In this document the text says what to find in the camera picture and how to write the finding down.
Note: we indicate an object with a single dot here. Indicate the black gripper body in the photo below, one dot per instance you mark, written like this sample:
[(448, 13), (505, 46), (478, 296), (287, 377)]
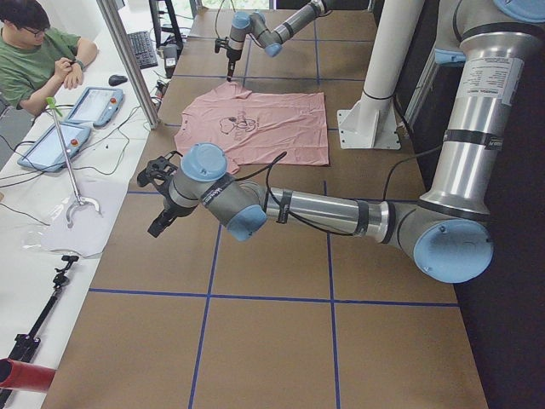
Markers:
[(232, 56), (169, 210)]

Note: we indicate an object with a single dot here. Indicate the pink Snoopy t-shirt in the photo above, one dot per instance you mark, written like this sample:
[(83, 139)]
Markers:
[(254, 128)]

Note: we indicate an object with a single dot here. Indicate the metal grabber pole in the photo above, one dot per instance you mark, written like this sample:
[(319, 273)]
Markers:
[(79, 201)]

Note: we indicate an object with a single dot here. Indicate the blue teach pendant far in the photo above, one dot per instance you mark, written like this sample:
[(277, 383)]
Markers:
[(96, 106)]

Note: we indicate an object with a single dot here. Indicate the blue teach pendant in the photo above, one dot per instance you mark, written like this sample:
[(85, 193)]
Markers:
[(46, 155), (96, 106)]

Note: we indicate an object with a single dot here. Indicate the black keyboard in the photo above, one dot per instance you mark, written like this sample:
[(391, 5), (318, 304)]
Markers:
[(143, 50)]

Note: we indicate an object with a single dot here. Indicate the black computer mouse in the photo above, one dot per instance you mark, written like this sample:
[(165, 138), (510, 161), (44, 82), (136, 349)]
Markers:
[(115, 80)]

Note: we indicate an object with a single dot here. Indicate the white paper sheet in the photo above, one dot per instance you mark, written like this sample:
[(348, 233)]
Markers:
[(82, 230)]

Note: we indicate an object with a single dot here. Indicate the blue teach pendant near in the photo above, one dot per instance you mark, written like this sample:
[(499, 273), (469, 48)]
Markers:
[(46, 155)]

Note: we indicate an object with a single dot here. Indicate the white mounting column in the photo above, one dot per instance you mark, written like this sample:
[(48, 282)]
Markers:
[(371, 122)]

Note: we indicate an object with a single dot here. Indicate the person in green shirt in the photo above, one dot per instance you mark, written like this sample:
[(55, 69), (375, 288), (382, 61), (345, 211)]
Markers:
[(36, 59)]

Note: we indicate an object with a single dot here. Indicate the black tripod pole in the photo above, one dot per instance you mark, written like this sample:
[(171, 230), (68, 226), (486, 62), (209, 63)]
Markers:
[(26, 344)]

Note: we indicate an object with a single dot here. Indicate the red cylinder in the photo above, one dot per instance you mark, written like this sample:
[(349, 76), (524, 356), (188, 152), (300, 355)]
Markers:
[(23, 376)]

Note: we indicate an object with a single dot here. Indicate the aluminium frame post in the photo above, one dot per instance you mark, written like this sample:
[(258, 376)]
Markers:
[(121, 41)]

